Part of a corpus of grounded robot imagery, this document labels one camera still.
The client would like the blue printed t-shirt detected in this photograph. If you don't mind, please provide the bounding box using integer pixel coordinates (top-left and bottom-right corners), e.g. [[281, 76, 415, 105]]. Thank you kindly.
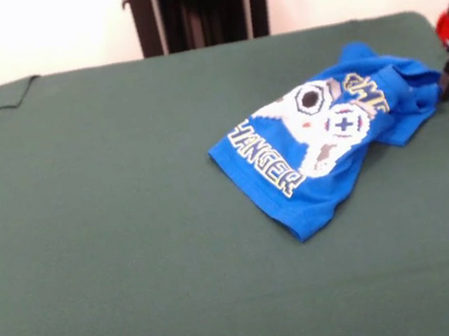
[[193, 27, 449, 257]]

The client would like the dark green table cloth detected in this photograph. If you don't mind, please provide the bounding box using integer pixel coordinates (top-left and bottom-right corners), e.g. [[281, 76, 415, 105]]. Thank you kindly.
[[0, 3, 449, 336]]

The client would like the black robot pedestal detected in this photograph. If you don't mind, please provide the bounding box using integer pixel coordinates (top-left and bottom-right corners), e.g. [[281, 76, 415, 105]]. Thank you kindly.
[[120, 0, 284, 62]]

